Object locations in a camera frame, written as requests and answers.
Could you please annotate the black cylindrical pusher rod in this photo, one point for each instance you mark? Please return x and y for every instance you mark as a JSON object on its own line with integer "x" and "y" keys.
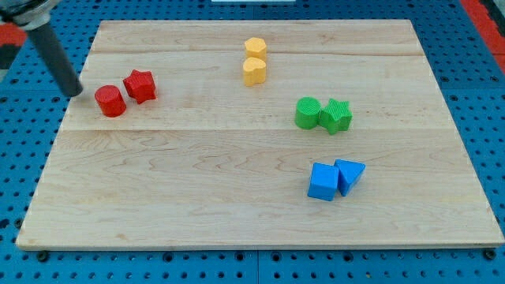
{"x": 55, "y": 58}

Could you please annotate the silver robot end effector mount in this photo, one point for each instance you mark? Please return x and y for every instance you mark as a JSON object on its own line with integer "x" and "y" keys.
{"x": 27, "y": 14}

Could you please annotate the red star block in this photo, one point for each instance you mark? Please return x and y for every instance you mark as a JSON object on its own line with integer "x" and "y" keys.
{"x": 140, "y": 85}

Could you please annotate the wooden board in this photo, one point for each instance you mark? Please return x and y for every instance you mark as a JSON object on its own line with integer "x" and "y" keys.
{"x": 212, "y": 164}

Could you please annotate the green star block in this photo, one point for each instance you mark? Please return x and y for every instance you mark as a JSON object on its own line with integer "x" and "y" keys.
{"x": 336, "y": 116}

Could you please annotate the red cylinder block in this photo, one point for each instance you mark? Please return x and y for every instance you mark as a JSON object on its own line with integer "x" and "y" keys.
{"x": 110, "y": 101}

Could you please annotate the yellow heart block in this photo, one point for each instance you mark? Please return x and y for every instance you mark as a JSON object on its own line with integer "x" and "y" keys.
{"x": 254, "y": 71}

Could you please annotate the yellow hexagon block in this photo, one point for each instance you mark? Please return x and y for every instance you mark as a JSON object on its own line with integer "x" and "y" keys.
{"x": 256, "y": 48}

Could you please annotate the green cylinder block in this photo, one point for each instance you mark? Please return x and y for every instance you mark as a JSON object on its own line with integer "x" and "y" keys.
{"x": 307, "y": 113}

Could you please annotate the blue cube block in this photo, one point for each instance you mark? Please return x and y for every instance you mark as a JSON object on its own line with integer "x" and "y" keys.
{"x": 323, "y": 182}

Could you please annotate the blue triangle block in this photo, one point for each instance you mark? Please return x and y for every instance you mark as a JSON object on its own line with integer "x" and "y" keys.
{"x": 349, "y": 174}

